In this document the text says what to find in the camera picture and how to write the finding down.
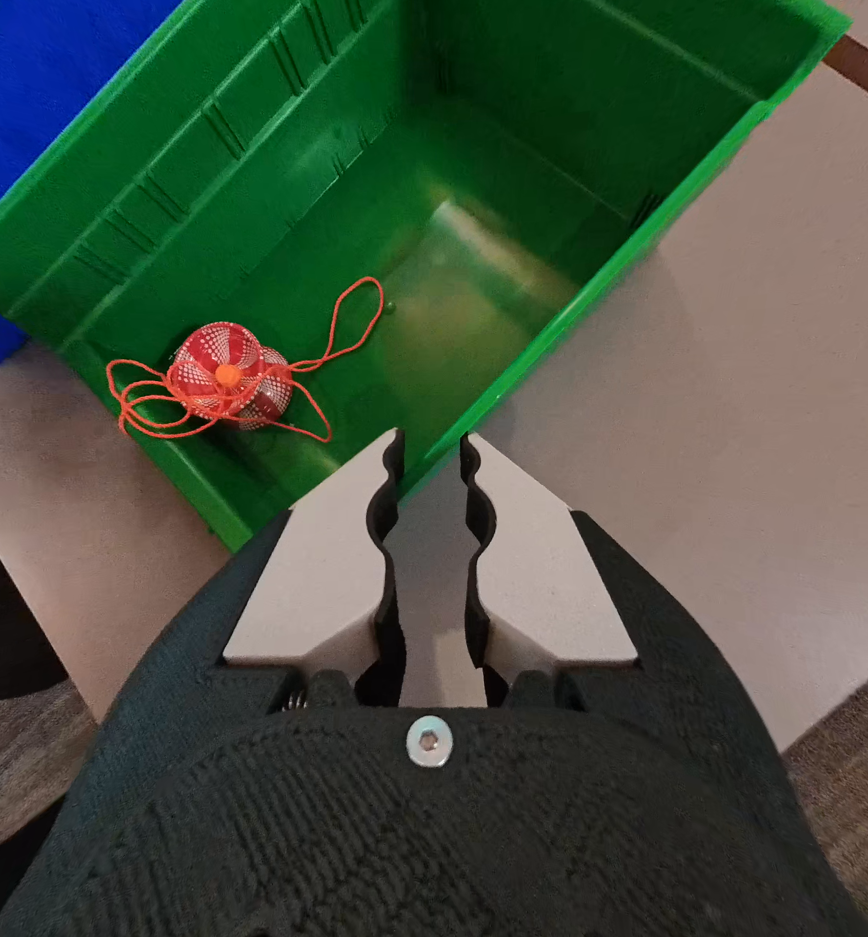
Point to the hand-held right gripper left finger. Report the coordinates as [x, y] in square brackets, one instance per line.
[310, 586]

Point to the green plastic bin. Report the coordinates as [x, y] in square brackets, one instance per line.
[522, 176]

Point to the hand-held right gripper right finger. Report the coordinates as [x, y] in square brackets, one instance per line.
[551, 586]

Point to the blue plastic bin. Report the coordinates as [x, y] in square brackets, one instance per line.
[24, 117]

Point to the white desk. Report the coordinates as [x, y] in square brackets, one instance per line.
[756, 410]

